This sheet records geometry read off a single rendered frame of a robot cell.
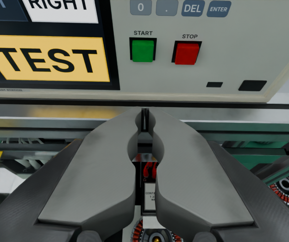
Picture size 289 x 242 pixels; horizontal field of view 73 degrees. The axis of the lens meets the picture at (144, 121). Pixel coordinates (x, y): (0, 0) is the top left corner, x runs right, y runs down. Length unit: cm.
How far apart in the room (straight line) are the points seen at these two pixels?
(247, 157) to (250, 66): 14
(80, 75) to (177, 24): 10
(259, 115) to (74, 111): 20
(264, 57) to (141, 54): 11
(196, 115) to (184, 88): 3
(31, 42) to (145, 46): 10
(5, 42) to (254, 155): 31
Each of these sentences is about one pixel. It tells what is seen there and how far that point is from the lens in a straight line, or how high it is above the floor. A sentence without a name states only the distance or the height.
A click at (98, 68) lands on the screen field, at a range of 20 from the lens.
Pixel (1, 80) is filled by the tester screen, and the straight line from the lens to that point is 25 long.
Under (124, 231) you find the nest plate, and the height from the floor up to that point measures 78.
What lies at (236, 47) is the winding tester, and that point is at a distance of 20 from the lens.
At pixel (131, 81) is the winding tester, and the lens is 21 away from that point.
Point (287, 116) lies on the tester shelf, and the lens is 27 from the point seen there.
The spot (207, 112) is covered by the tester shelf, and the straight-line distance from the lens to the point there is 23.
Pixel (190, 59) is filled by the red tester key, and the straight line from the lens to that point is 18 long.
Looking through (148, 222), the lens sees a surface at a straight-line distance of 46.
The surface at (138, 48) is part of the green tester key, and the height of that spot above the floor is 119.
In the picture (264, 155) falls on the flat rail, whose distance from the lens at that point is 32.
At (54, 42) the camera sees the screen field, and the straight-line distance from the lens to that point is 19.
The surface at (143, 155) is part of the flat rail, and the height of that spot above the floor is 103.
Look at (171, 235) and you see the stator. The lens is 48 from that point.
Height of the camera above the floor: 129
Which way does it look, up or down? 56 degrees down
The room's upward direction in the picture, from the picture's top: 2 degrees clockwise
